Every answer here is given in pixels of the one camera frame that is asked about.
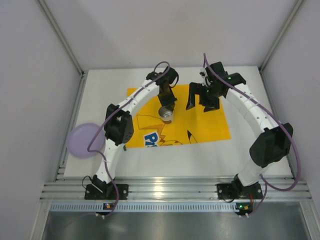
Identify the beige metal cup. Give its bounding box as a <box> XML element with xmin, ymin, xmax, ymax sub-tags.
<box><xmin>158</xmin><ymin>106</ymin><xmax>174</xmax><ymax>124</ymax></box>

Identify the yellow cartoon placemat cloth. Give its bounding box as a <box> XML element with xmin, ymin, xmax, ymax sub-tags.
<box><xmin>126</xmin><ymin>84</ymin><xmax>231</xmax><ymax>148</ymax></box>

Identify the purple plastic plate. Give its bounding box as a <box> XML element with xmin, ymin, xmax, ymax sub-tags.
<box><xmin>66</xmin><ymin>123</ymin><xmax>105</xmax><ymax>159</ymax></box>

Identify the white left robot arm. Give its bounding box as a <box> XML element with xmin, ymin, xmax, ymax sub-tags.
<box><xmin>87</xmin><ymin>65</ymin><xmax>179</xmax><ymax>184</ymax></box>

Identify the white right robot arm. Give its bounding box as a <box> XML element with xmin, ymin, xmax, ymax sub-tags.
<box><xmin>186</xmin><ymin>62</ymin><xmax>293</xmax><ymax>200</ymax></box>

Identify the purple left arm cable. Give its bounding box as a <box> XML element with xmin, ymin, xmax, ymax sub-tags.
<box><xmin>86</xmin><ymin>61</ymin><xmax>173</xmax><ymax>216</ymax></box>

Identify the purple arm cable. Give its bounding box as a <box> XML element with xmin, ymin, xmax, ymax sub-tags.
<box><xmin>86</xmin><ymin>61</ymin><xmax>173</xmax><ymax>216</ymax></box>
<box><xmin>202</xmin><ymin>52</ymin><xmax>301</xmax><ymax>217</ymax></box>

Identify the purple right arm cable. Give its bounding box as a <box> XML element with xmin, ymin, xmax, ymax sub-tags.
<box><xmin>202</xmin><ymin>52</ymin><xmax>301</xmax><ymax>217</ymax></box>

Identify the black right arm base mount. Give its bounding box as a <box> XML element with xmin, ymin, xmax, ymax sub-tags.
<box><xmin>216</xmin><ymin>175</ymin><xmax>263</xmax><ymax>202</ymax></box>

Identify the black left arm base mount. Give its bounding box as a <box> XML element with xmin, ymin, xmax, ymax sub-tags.
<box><xmin>82</xmin><ymin>175</ymin><xmax>129</xmax><ymax>200</ymax></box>

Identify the aluminium rail frame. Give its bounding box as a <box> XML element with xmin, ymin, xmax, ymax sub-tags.
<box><xmin>37</xmin><ymin>0</ymin><xmax>313</xmax><ymax>203</ymax></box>

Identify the perforated grey cable duct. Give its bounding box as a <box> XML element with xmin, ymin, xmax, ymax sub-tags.
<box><xmin>49</xmin><ymin>201</ymin><xmax>255</xmax><ymax>213</ymax></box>

